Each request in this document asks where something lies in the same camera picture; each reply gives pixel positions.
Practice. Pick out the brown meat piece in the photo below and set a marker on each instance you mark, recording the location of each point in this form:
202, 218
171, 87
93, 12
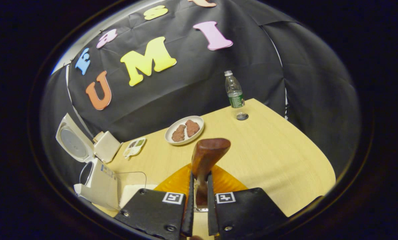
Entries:
179, 133
192, 128

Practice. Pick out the black backdrop cloth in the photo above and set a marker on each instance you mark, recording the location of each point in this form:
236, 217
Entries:
185, 83

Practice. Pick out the clear rice box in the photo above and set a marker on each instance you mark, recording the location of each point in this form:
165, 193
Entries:
132, 193

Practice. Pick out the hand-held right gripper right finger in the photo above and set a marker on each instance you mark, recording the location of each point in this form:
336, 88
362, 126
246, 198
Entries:
248, 213

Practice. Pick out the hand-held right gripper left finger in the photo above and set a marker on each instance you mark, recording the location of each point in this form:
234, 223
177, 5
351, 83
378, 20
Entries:
152, 213

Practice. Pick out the white rice cooker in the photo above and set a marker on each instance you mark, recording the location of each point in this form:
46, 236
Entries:
102, 186

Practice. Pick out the brown wooden spoon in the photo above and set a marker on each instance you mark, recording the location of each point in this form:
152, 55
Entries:
205, 156

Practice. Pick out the green label water bottle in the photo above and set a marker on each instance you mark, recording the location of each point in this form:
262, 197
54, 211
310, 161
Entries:
235, 96

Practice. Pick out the white divided grain dish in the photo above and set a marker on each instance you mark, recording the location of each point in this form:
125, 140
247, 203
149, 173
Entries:
135, 147

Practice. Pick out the small bottle cap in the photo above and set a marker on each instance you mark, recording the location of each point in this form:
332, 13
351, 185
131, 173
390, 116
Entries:
242, 116

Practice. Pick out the white round plate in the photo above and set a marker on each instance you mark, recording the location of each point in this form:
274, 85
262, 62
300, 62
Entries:
172, 131

